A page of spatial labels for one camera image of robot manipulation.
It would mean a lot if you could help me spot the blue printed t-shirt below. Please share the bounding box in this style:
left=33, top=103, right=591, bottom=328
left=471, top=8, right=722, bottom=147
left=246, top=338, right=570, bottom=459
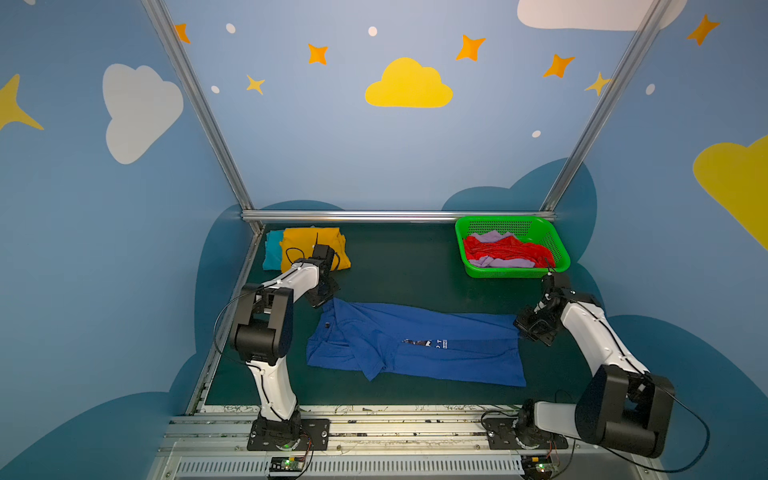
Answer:
left=306, top=299, right=526, bottom=387

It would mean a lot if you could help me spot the green plastic laundry basket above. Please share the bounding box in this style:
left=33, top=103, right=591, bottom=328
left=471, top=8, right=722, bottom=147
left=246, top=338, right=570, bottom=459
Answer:
left=455, top=216, right=571, bottom=279

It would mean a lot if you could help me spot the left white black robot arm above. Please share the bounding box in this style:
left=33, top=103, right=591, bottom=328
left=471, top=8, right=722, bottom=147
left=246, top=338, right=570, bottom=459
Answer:
left=229, top=252, right=338, bottom=435

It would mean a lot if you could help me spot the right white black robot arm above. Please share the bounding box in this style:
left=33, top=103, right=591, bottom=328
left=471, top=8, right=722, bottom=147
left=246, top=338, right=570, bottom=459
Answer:
left=514, top=289, right=693, bottom=460

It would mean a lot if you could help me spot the folded yellow t-shirt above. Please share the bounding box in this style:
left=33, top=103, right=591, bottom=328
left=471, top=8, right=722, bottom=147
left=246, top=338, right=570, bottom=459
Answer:
left=280, top=227, right=351, bottom=273

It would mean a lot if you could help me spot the folded teal t-shirt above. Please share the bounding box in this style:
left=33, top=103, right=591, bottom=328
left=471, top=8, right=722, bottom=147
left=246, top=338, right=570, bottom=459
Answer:
left=262, top=230, right=284, bottom=271

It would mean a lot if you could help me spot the red t-shirt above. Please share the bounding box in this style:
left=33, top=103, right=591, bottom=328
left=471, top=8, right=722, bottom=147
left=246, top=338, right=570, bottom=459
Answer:
left=463, top=236, right=556, bottom=269

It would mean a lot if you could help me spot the lilac t-shirt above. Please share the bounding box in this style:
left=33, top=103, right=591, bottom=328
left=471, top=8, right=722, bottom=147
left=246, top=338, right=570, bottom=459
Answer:
left=464, top=230, right=536, bottom=268

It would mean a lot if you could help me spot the back horizontal aluminium bar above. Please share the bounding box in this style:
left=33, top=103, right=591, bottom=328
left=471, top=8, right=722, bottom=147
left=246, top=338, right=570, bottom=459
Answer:
left=241, top=210, right=555, bottom=224

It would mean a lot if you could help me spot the right green circuit board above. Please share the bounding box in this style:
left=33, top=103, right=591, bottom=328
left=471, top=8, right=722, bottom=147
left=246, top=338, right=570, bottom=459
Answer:
left=521, top=456, right=554, bottom=480

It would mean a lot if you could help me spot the green circuit board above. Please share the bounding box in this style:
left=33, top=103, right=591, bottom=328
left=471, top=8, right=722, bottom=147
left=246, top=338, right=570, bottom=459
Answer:
left=268, top=456, right=307, bottom=476
left=521, top=456, right=554, bottom=480

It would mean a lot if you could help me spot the left green circuit board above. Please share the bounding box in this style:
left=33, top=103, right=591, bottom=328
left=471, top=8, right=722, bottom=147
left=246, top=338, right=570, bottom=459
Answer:
left=268, top=456, right=307, bottom=476

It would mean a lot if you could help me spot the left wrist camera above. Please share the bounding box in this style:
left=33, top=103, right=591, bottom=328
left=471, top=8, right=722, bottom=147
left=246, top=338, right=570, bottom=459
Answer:
left=310, top=244, right=337, bottom=272

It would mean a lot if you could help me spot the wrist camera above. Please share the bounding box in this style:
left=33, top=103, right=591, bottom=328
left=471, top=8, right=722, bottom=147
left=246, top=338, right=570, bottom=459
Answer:
left=310, top=244, right=337, bottom=272
left=541, top=271, right=572, bottom=301

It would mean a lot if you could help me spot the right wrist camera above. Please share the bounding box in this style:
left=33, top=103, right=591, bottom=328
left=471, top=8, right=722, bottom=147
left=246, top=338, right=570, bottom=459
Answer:
left=541, top=271, right=572, bottom=301

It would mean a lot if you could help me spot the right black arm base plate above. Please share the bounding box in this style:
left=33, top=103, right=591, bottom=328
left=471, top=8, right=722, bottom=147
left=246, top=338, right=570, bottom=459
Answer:
left=480, top=417, right=569, bottom=450

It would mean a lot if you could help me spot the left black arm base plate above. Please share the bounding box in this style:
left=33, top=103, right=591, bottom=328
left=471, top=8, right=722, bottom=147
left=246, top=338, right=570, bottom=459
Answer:
left=246, top=417, right=330, bottom=452

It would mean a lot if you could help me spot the aluminium front rail frame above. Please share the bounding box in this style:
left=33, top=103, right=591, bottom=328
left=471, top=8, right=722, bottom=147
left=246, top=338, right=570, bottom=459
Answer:
left=148, top=405, right=665, bottom=479

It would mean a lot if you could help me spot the right diagonal aluminium post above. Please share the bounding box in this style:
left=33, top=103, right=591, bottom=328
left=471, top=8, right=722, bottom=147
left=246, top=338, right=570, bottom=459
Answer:
left=539, top=0, right=672, bottom=218

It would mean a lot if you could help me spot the diagonal aluminium post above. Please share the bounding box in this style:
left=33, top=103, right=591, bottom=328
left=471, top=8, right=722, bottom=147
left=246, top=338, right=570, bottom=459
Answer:
left=141, top=0, right=263, bottom=236
left=539, top=0, right=672, bottom=218

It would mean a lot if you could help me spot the left diagonal aluminium post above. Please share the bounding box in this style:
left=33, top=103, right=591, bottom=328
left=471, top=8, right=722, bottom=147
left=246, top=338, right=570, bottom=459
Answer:
left=141, top=0, right=263, bottom=236

